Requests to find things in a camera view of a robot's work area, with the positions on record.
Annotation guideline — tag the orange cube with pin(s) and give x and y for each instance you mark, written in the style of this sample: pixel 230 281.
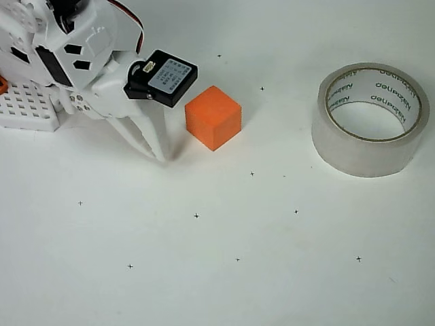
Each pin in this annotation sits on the orange cube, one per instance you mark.
pixel 210 108

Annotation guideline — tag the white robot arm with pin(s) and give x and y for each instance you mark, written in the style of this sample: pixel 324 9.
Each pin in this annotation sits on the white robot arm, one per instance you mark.
pixel 98 37

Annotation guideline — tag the clear packing tape roll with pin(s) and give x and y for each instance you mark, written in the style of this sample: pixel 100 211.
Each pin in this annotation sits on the clear packing tape roll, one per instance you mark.
pixel 357 159

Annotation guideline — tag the orange clamp piece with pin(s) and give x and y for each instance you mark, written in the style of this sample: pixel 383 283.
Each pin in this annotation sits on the orange clamp piece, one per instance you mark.
pixel 2 85

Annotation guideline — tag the white perforated base plate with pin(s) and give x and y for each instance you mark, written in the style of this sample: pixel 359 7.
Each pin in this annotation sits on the white perforated base plate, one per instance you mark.
pixel 23 112

